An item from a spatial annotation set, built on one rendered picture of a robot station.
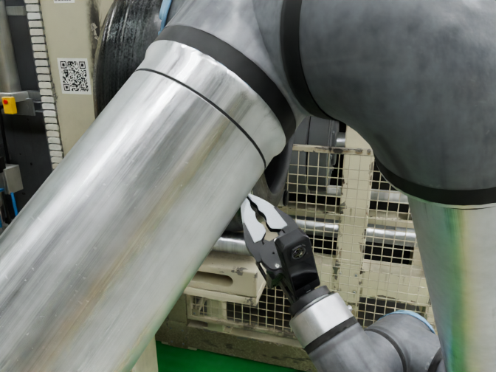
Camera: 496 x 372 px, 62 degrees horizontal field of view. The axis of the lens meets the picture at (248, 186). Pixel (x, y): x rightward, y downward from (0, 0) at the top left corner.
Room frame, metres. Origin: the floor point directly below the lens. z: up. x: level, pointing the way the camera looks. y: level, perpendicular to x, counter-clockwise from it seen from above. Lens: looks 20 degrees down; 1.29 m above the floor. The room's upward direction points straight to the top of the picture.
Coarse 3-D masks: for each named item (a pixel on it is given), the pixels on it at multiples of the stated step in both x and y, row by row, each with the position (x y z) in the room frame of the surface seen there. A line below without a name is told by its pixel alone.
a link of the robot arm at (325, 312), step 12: (324, 300) 0.51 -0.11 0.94; (336, 300) 0.51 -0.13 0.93; (300, 312) 0.50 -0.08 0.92; (312, 312) 0.50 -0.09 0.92; (324, 312) 0.49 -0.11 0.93; (336, 312) 0.50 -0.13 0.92; (348, 312) 0.51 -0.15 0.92; (300, 324) 0.50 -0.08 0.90; (312, 324) 0.49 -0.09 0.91; (324, 324) 0.48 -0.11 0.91; (336, 324) 0.48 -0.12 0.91; (300, 336) 0.49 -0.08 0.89; (312, 336) 0.48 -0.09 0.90
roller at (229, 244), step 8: (224, 232) 0.76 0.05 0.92; (232, 232) 0.76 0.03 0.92; (240, 232) 0.76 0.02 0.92; (224, 240) 0.75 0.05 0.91; (232, 240) 0.74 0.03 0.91; (240, 240) 0.74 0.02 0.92; (216, 248) 0.75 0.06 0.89; (224, 248) 0.74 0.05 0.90; (232, 248) 0.74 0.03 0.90; (240, 248) 0.73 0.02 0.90
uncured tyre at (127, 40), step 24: (120, 0) 0.75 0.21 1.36; (144, 0) 0.73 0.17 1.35; (120, 24) 0.71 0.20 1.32; (144, 24) 0.70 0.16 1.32; (120, 48) 0.69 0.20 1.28; (144, 48) 0.68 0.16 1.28; (96, 72) 0.71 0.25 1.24; (120, 72) 0.68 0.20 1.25; (96, 96) 0.71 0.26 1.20; (288, 144) 1.02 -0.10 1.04; (288, 168) 0.96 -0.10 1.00; (264, 192) 0.74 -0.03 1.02; (240, 216) 0.70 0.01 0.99
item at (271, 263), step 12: (264, 240) 0.59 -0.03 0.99; (264, 252) 0.58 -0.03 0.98; (276, 252) 0.58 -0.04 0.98; (264, 264) 0.57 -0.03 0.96; (276, 264) 0.56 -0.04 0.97; (264, 276) 0.62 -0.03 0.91; (276, 276) 0.56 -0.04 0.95; (288, 288) 0.58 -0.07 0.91; (324, 288) 0.54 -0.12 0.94; (300, 300) 0.52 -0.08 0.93; (312, 300) 0.52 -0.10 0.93
